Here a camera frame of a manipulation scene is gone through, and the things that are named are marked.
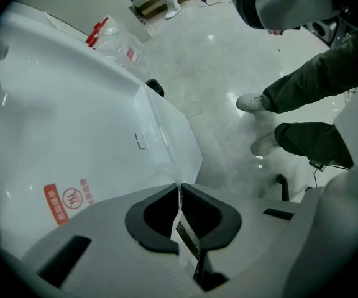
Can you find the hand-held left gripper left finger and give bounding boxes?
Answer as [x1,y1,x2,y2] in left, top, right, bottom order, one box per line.
[20,183,205,298]

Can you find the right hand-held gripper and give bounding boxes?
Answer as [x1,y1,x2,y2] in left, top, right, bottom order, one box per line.
[225,0,342,30]

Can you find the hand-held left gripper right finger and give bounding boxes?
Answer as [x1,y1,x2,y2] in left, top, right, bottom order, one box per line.
[180,183,306,282]

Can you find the black machine with round opening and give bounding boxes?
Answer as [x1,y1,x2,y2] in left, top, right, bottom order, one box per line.
[302,7,358,48]

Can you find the person's white shoe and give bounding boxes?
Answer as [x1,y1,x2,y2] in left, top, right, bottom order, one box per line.
[236,93,272,112]
[250,131,281,158]

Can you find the person's leg in dark trousers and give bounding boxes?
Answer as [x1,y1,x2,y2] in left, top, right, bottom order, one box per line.
[273,121,354,169]
[262,29,358,114]

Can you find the black rounded object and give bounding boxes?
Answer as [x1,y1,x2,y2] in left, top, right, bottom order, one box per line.
[144,78,166,99]

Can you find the clear bag of plastic cups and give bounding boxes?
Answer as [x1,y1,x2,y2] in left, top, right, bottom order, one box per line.
[85,14,150,74]

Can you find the black bracket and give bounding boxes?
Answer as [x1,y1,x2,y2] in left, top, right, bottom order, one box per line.
[274,173,290,202]

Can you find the small black device with cable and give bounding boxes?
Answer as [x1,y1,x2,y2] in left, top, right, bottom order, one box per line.
[307,157,326,188]

